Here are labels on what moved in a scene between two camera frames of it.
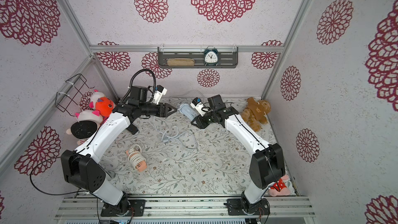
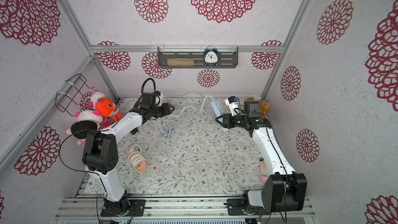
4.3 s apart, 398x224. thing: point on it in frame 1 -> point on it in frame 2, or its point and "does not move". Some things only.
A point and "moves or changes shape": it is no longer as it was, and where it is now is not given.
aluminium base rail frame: [291, 207] does not move
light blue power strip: [188, 111] moves or changes shape
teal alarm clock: [211, 56] does not move
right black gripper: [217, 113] -> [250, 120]
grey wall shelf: [198, 57] does not move
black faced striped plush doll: [86, 126] does not move
